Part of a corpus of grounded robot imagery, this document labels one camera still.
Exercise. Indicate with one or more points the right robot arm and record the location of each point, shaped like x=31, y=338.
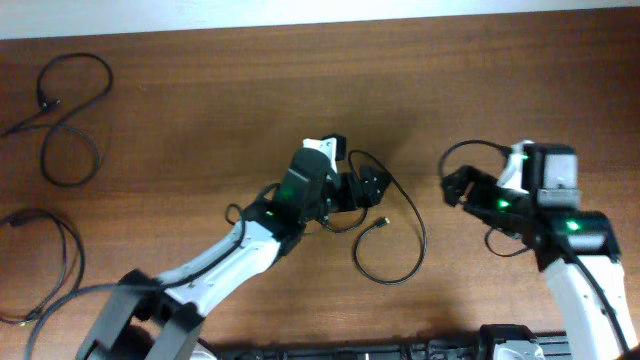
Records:
x=537, y=200

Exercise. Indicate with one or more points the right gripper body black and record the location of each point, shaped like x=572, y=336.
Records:
x=486, y=196

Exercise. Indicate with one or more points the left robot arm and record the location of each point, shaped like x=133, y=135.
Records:
x=162, y=317

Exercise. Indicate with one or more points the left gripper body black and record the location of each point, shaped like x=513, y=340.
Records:
x=346, y=194

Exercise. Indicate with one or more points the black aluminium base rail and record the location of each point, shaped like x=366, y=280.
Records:
x=494, y=341

